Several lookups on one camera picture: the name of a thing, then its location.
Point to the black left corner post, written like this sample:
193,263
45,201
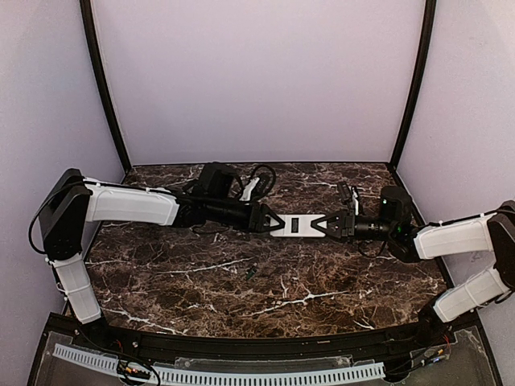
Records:
90,33

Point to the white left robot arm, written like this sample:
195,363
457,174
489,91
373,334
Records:
217,195

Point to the white and red remote control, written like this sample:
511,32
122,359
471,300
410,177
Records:
298,226

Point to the black corner post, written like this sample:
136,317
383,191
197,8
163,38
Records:
428,20
90,33

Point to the black right corner post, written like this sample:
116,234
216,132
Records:
428,20

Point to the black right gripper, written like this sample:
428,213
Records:
347,225

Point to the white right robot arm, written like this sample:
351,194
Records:
492,231

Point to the green black battery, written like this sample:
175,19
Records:
250,273

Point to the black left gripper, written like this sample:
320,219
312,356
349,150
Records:
255,217

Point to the white slotted cable duct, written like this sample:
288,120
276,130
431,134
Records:
164,374

